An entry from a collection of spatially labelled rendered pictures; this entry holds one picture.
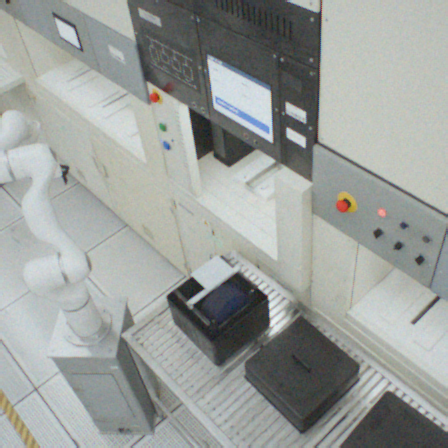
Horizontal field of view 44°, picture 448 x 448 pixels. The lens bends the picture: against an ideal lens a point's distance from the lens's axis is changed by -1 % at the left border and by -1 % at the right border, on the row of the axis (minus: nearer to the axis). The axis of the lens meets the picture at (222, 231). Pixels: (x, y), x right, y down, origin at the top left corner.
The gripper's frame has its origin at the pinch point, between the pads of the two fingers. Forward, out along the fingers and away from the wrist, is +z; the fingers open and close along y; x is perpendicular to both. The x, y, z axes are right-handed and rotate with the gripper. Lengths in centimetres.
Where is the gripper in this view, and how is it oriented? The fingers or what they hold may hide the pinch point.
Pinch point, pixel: (55, 184)
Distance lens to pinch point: 255.7
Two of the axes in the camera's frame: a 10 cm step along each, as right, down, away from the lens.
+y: 9.6, -2.7, 1.0
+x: -2.7, -7.0, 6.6
